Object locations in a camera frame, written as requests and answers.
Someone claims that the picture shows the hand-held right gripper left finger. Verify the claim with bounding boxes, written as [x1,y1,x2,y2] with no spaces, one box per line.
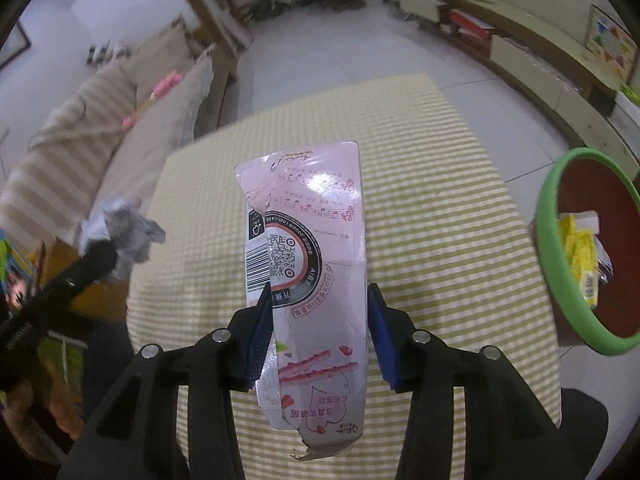
[57,282,274,480]

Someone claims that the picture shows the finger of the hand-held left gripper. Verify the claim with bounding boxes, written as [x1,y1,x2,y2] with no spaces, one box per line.
[20,241,119,332]

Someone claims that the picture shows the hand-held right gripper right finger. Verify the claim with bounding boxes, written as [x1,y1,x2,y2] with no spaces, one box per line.
[366,282,586,480]

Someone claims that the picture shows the white paper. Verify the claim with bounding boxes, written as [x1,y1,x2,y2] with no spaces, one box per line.
[79,197,167,278]

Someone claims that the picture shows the pink snack box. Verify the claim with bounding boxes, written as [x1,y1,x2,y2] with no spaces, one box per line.
[235,141,371,461]

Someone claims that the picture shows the red bin with green rim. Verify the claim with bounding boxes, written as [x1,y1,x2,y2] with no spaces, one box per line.
[531,147,640,357]

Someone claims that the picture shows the yellow packet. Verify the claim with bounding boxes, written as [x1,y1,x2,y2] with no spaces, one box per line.
[557,212,601,310]

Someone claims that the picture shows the colourful printed sheet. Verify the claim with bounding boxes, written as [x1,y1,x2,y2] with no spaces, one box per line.
[0,237,37,311]

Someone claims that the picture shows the beige striped sofa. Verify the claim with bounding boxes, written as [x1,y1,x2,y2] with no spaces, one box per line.
[0,25,216,261]

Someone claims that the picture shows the pink toy wand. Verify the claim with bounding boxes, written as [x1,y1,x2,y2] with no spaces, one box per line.
[122,71,183,128]

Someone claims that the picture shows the beige cushion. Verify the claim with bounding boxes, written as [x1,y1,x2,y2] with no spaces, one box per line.
[132,27,193,106]

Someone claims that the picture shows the cream television cabinet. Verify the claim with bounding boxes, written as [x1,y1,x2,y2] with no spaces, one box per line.
[400,0,640,181]

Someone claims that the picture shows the red flat boxes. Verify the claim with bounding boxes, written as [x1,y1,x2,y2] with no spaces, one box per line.
[447,9,493,41]

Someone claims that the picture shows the star checkers board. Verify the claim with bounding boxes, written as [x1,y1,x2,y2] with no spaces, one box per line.
[585,4,640,73]

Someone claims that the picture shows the framed wall picture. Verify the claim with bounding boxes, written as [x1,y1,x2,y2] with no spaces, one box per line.
[0,20,31,68]

